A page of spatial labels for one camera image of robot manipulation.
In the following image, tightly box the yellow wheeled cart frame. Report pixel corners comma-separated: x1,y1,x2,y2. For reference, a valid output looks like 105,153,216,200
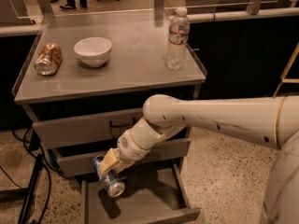
273,43,299,97

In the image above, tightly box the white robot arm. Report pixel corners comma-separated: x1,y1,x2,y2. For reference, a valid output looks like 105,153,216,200
93,94,299,224

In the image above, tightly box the bottom steel drawer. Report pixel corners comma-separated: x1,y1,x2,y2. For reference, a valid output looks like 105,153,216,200
81,160,201,224

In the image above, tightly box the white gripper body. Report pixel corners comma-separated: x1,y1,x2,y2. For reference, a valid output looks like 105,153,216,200
117,133,150,161

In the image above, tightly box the steel drawer cabinet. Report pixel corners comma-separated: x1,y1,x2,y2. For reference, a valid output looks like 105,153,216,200
11,8,208,224

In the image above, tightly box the black floor cable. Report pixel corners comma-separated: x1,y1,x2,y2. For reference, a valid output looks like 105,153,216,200
0,126,68,224

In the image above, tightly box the black metal stand leg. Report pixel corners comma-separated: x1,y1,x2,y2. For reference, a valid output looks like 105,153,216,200
18,154,43,224

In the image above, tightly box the top steel drawer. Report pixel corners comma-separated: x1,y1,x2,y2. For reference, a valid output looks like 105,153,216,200
33,98,142,148

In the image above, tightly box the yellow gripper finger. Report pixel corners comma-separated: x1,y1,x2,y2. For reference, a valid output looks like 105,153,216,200
98,148,121,175
113,161,135,174

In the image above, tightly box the white ceramic bowl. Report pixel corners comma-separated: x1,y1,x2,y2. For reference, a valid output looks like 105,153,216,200
74,37,112,67

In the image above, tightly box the middle steel drawer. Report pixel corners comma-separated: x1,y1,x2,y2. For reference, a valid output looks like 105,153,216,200
57,138,191,176

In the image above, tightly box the blue silver redbull can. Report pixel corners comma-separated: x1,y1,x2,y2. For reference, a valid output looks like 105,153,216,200
93,155,125,198

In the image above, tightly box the steel drawer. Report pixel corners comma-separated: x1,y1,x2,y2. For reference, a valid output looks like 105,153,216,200
81,160,201,224
57,138,191,176
33,98,142,148

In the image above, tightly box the crushed orange soda can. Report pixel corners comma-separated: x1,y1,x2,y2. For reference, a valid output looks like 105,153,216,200
34,43,63,76

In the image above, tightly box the clear plastic water bottle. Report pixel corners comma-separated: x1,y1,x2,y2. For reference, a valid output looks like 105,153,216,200
164,7,190,70

